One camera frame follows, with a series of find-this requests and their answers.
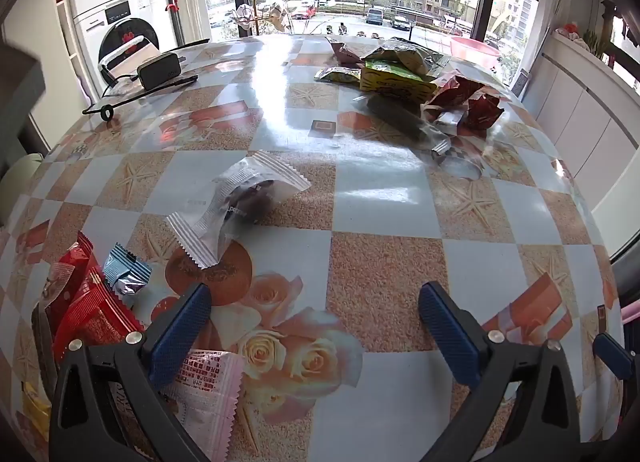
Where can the pink printed snack packet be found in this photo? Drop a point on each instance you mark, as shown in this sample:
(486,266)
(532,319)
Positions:
(210,392)

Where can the small blue snack packet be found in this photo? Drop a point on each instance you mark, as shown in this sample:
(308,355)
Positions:
(125,269)

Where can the whitish snack packet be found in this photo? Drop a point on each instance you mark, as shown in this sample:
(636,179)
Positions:
(56,282)

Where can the black power adapter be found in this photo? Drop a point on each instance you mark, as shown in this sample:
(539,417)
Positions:
(160,70)

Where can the brown printed snack packet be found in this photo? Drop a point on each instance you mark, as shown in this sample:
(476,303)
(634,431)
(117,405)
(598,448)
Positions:
(132,424)

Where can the golden green snack packet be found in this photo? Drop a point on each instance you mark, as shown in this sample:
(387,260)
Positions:
(337,75)

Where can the mop pole with red clip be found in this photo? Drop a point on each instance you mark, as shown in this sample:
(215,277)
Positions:
(174,17)

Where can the potted green plant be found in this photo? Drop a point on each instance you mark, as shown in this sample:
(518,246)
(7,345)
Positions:
(595,45)

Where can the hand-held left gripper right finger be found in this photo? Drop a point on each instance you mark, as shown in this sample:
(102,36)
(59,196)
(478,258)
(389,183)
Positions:
(450,337)

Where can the clear packet with dark snack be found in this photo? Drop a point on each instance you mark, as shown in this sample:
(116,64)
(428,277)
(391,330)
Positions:
(235,202)

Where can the red textured snack packet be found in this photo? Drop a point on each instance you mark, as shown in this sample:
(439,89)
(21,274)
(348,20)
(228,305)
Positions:
(95,322)

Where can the white shelf unit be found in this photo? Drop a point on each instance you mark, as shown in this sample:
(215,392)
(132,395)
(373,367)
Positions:
(65,37)

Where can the white washing machine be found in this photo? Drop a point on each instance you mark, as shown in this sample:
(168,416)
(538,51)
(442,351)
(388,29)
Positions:
(120,27)

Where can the clothes stand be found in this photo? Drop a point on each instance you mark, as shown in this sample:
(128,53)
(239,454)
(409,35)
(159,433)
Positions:
(255,10)

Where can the maroon snack packet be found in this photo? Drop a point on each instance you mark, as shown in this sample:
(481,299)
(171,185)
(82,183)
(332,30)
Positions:
(345,52)

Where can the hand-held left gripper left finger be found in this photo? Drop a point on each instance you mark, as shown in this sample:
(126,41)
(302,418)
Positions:
(180,337)

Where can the yellow snack packet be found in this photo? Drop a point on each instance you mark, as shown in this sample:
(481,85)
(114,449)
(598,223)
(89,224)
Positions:
(36,409)

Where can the patterned tablecloth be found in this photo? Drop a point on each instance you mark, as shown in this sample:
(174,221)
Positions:
(380,202)

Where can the dark red snack packet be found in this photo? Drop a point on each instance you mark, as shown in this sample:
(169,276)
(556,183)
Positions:
(452,92)
(485,112)

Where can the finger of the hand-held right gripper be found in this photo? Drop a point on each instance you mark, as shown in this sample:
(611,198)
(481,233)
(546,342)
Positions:
(612,353)

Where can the white cabinet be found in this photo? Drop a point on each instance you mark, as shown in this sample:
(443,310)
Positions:
(585,107)

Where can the round clear snack packet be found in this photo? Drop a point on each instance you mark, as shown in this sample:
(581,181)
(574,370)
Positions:
(457,160)

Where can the yellow snack box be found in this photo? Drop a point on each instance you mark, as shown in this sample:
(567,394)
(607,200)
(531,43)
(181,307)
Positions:
(395,85)

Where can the red plastic basin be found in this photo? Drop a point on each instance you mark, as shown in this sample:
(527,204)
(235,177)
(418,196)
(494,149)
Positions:
(475,47)

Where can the folding chair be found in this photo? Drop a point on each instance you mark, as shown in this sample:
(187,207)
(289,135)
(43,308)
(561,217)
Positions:
(127,60)

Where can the grey green sofa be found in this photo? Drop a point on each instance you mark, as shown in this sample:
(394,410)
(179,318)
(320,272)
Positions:
(20,182)

